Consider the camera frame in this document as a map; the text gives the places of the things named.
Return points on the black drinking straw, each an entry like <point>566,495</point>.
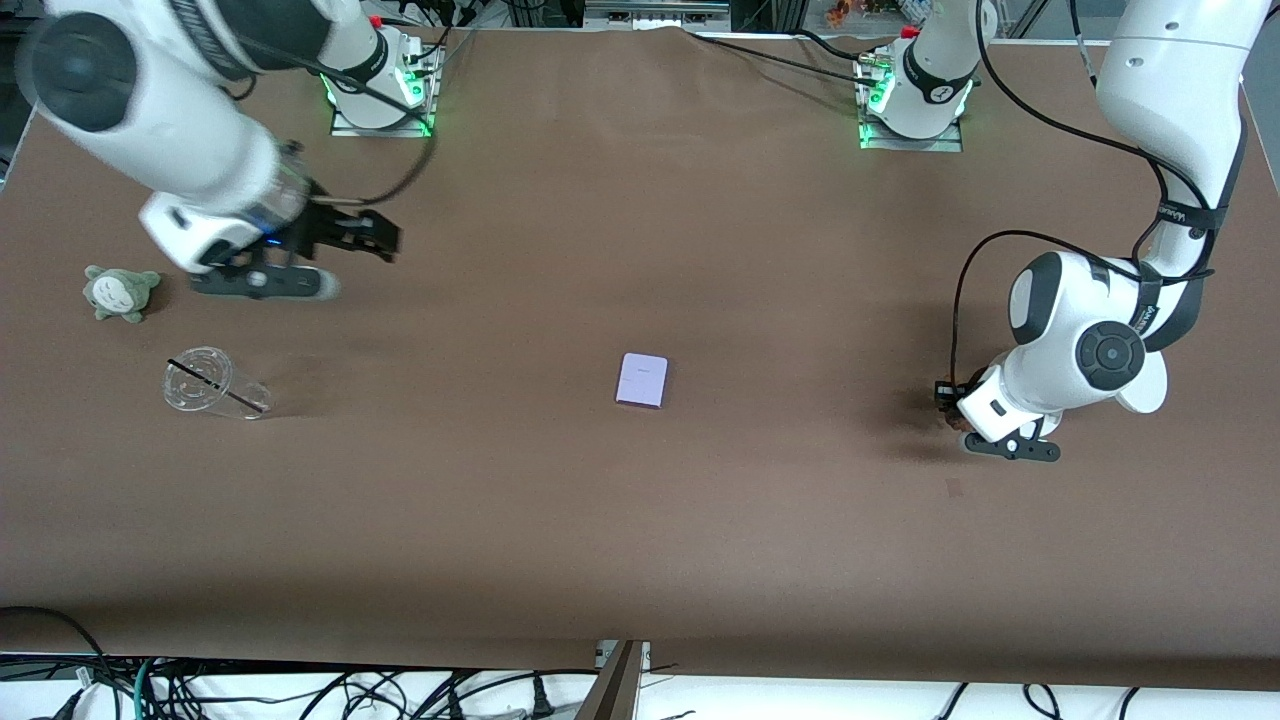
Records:
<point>222,386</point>

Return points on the grey-green Totoro plush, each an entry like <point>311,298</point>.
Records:
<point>120,293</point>

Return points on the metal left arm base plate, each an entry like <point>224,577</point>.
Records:
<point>915,144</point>

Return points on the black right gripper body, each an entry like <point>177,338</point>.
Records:
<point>322,226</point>

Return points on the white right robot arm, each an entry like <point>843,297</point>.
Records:
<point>180,130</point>

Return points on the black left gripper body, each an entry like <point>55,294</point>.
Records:
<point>946,392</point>

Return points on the aluminium table leg profile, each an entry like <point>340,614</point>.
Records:
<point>612,685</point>

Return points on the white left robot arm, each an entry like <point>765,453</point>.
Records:
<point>1170,80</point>

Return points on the silver metal bracket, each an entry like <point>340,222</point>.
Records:
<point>655,12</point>

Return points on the black power plug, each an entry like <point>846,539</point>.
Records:
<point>541,697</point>

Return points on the brown lion statue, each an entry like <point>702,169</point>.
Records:
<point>955,418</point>

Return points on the small orange toy figure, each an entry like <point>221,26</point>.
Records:
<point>837,12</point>

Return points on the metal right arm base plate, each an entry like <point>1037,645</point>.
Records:
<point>390,128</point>

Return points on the lilac phone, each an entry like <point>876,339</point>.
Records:
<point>641,380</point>

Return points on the clear plastic cup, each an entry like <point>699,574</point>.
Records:
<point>205,385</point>

